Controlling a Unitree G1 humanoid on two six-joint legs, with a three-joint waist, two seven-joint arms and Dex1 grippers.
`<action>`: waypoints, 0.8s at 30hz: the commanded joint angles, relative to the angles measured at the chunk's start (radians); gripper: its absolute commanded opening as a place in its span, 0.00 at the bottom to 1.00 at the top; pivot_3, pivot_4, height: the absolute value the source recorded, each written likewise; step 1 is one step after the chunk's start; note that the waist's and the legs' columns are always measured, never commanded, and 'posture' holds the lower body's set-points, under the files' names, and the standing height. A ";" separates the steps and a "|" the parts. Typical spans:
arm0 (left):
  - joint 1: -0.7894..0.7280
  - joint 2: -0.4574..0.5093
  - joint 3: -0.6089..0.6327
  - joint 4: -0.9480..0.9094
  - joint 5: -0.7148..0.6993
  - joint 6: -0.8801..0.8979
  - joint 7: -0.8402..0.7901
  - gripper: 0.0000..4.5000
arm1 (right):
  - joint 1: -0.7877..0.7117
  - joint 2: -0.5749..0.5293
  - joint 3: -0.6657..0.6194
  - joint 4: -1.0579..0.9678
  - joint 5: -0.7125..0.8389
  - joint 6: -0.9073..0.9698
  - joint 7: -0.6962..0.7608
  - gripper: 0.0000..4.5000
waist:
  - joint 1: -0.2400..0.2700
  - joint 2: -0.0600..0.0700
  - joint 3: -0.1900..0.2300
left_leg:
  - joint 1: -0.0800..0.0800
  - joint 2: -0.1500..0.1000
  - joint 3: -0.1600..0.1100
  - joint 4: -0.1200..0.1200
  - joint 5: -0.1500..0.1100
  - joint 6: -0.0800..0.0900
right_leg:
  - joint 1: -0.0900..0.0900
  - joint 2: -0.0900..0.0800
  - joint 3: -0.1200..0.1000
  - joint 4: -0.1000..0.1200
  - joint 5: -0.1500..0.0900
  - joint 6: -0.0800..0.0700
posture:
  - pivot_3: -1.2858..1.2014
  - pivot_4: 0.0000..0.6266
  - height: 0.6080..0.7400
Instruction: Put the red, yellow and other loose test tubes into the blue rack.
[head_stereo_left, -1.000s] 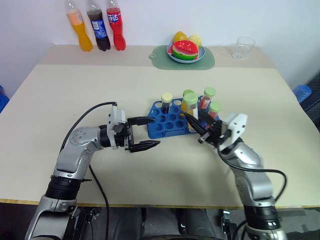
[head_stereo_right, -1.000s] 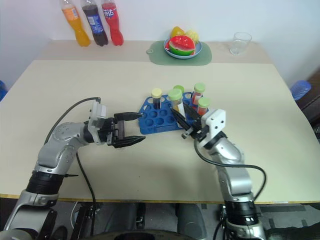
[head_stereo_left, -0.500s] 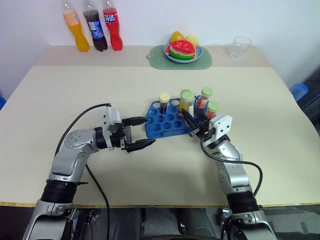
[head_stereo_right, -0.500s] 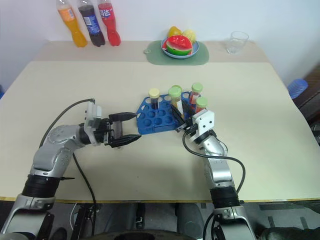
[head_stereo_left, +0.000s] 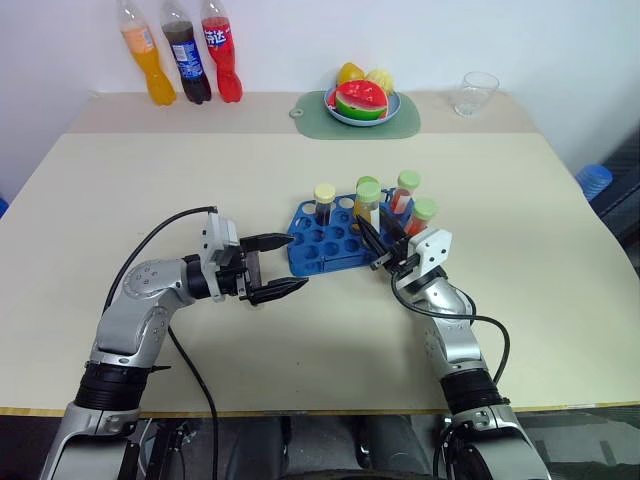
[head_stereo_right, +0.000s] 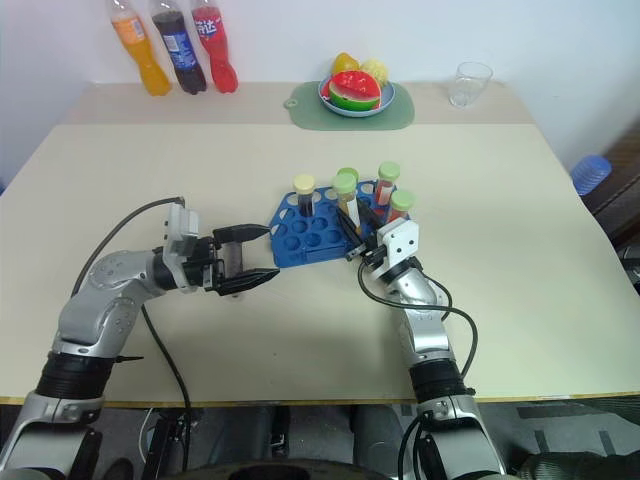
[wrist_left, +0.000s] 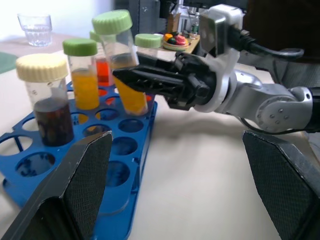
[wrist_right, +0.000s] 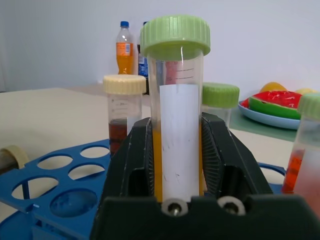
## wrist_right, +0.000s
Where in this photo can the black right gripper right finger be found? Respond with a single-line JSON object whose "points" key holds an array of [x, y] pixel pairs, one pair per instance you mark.
{"points": [[232, 160]]}

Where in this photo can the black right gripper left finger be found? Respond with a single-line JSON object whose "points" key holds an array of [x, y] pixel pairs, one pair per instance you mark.
{"points": [[127, 160]]}

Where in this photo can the green-capped clear test tube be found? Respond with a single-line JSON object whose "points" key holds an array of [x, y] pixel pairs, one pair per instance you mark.
{"points": [[220, 96]]}

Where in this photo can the blue test tube rack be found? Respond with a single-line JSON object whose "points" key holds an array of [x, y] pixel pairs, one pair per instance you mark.
{"points": [[62, 167]]}

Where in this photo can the cream-capped test tube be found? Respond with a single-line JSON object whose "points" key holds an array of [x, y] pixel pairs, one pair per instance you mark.
{"points": [[17, 153]]}

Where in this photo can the green table mat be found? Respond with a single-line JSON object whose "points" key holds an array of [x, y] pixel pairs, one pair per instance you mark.
{"points": [[252, 131]]}

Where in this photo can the light blue plate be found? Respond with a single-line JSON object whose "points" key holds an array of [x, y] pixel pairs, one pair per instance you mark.
{"points": [[265, 117]]}

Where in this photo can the cream-capped tube, brown liquid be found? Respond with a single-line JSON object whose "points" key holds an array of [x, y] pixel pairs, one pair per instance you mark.
{"points": [[122, 105]]}

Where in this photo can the toy watermelon slice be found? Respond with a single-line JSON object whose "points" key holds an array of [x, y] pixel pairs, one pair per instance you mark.
{"points": [[275, 102]]}

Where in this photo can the green-capped tube, red liquid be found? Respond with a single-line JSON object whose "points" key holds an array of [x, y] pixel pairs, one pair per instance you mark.
{"points": [[306, 150]]}

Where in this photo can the yellow toy fruit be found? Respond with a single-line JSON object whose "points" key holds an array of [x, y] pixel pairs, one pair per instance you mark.
{"points": [[307, 91], [273, 86]]}

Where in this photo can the blue-label cola bottle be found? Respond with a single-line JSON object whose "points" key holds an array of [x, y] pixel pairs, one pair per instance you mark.
{"points": [[142, 63]]}

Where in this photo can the orange soda bottle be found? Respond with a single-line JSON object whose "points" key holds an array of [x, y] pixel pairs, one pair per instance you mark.
{"points": [[124, 53]]}

